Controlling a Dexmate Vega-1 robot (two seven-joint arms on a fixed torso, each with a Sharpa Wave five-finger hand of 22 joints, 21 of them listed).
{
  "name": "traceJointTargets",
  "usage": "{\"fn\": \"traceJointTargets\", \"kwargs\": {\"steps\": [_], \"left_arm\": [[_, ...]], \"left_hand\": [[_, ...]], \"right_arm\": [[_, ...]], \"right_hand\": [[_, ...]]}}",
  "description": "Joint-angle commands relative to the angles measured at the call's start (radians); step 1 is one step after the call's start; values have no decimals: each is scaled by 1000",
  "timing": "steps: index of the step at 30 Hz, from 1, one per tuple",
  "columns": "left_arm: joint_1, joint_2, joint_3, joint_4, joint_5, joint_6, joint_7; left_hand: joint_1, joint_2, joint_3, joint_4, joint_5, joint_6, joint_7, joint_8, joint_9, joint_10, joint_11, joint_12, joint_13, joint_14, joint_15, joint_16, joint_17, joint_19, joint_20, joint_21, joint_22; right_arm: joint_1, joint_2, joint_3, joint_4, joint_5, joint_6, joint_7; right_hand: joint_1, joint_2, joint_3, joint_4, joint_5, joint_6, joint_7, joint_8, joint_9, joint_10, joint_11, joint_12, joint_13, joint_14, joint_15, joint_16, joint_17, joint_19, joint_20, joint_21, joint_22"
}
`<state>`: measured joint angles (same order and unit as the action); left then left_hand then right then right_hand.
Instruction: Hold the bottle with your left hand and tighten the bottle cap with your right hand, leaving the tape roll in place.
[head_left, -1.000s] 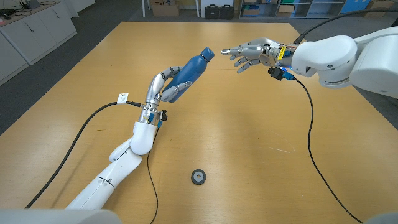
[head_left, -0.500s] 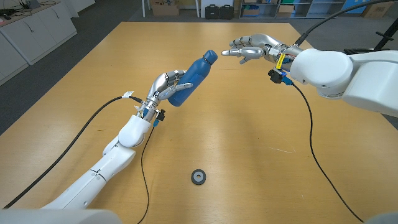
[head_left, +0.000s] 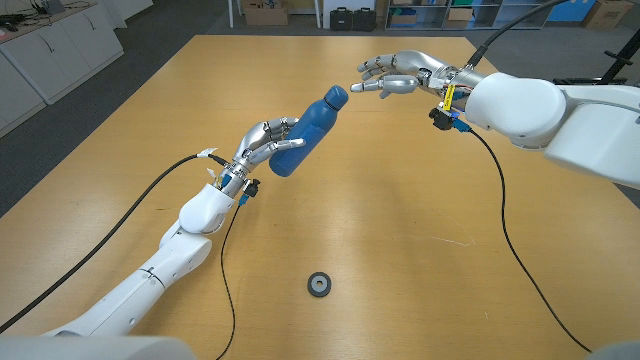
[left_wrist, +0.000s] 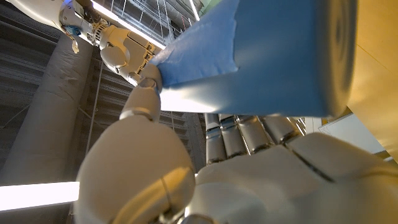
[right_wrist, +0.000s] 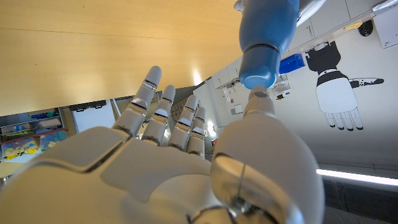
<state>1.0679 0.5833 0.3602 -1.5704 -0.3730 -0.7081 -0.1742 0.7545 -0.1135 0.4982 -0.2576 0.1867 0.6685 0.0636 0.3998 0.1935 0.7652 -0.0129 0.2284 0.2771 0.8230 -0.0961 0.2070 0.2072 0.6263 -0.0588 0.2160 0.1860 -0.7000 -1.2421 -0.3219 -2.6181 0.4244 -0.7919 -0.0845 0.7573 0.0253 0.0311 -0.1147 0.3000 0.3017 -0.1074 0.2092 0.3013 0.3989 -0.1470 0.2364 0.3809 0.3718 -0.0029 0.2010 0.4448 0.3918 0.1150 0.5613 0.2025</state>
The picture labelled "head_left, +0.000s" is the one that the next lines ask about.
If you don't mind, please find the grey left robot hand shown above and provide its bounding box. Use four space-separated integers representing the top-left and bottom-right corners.
227 116 307 174

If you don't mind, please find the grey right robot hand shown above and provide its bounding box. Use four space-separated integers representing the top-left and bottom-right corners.
349 49 459 100

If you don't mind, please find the blue metal bottle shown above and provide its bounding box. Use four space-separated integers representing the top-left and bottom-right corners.
268 98 341 178

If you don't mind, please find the blue bottle cap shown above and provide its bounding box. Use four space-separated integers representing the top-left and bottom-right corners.
323 84 350 111

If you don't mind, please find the grey metal shelf unit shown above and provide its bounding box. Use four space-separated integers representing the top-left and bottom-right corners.
384 0 557 31

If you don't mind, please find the black hard case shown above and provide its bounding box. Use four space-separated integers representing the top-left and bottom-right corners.
329 6 354 32
352 6 377 33

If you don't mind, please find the small cardboard box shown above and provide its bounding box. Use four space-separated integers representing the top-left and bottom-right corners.
443 6 475 30

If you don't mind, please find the brown cardboard box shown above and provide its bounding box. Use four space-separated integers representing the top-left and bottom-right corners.
581 0 635 30
243 0 290 27

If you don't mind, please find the blue panel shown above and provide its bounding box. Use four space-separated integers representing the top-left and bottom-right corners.
547 0 584 23

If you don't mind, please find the black metal stand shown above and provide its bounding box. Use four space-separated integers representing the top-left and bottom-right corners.
552 29 640 87

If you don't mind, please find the white cabinet row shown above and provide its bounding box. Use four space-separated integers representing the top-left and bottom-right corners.
0 0 125 139

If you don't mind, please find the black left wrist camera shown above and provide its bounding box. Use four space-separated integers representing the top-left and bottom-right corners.
237 178 262 207

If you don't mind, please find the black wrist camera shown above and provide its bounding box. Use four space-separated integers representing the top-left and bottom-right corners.
428 102 472 134
237 178 262 207

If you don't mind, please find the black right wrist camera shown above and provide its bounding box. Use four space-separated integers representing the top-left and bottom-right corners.
428 102 472 134

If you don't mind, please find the thick black cable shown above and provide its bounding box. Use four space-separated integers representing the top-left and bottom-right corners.
464 0 571 69
0 148 231 334

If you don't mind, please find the white metal frame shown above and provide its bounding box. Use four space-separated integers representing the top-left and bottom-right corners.
227 0 322 29

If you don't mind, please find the thin black cable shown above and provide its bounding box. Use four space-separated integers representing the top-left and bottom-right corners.
467 128 594 354
214 202 246 360

